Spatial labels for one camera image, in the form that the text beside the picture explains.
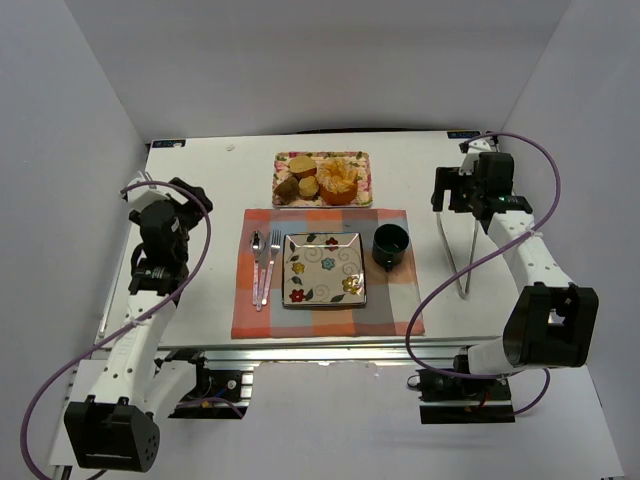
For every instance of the dark brown muffin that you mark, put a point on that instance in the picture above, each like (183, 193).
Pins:
(286, 191)

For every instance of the orange crumb bundt cake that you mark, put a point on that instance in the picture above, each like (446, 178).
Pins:
(338, 182)

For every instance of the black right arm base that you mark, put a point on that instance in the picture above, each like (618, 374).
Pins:
(447, 400)

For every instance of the metal serving tongs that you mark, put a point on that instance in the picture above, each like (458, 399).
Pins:
(459, 240)

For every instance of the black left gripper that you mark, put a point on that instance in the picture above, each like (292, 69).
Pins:
(187, 195)

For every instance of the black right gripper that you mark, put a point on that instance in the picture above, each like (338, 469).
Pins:
(455, 198)

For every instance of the fork with pink handle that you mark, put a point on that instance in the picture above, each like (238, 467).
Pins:
(275, 247)

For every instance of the dark green mug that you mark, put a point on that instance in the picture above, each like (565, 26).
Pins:
(390, 243)

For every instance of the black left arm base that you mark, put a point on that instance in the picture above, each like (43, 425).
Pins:
(216, 393)

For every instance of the cut yellow muffin half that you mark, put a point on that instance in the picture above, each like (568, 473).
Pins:
(302, 166)

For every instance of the small yellow muffin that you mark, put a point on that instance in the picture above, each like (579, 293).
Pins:
(308, 187)

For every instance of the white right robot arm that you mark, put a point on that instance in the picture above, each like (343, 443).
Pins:
(552, 322)

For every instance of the spoon with pink handle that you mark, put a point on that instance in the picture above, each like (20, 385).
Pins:
(257, 245)

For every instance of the floral serving tray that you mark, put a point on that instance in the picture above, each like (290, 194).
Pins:
(358, 159)

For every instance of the checked orange placemat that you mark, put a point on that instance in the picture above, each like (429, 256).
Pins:
(392, 297)

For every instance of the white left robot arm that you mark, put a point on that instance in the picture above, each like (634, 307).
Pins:
(117, 425)

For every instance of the square floral plate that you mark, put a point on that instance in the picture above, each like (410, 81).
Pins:
(323, 270)

